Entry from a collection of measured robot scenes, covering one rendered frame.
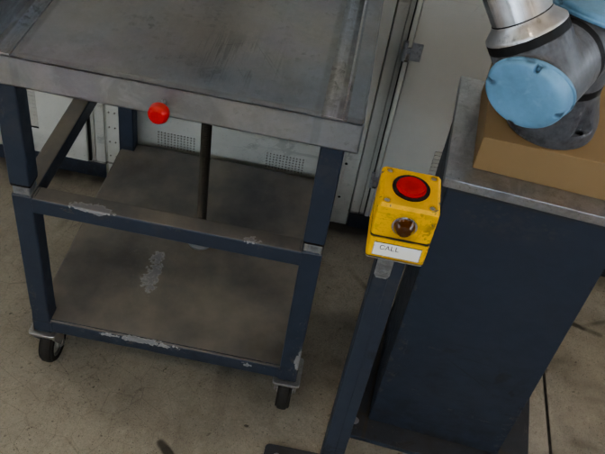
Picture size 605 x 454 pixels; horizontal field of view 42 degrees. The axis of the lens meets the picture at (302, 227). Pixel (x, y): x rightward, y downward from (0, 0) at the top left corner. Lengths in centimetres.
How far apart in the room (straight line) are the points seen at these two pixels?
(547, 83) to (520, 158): 26
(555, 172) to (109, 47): 75
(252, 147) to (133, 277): 52
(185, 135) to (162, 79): 92
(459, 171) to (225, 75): 41
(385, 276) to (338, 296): 97
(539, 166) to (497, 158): 7
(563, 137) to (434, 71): 67
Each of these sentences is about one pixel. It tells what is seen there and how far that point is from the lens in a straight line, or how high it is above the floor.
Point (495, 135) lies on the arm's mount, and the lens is 133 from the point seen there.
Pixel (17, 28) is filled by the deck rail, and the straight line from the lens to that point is 138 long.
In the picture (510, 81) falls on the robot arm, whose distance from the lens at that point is 113.
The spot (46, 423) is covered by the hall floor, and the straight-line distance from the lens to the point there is 185.
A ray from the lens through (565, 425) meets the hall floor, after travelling 204.
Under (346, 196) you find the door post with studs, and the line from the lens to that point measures 222.
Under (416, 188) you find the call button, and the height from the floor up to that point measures 91.
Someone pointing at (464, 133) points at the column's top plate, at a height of 75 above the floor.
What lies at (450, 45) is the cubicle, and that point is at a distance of 191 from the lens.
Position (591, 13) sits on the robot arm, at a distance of 123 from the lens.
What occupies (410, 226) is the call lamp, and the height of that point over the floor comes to 88.
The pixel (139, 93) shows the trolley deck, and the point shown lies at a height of 82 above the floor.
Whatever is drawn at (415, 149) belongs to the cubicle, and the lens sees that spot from 207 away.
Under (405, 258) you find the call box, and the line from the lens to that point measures 107.
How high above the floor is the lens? 156
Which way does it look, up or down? 44 degrees down
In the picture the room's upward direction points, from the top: 10 degrees clockwise
